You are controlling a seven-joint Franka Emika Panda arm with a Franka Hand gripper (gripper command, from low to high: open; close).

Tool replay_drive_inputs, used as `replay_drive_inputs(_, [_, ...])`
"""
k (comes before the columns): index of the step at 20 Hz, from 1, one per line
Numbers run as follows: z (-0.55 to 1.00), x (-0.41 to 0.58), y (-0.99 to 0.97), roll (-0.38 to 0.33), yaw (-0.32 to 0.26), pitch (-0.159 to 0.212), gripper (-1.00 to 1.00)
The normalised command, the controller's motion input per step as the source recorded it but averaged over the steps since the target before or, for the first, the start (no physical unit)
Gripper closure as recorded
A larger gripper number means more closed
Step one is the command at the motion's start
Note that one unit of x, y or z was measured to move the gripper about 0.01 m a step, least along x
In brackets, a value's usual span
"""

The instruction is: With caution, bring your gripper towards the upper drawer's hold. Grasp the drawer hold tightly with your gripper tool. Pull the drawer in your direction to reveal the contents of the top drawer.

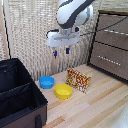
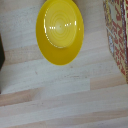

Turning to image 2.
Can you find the black fabric storage bin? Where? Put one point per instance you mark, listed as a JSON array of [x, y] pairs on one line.
[[1, 53]]

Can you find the red yellow patterned snack box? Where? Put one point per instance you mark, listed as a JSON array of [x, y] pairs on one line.
[[118, 33]]

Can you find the yellow plastic bowl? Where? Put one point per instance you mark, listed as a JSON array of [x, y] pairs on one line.
[[60, 30]]

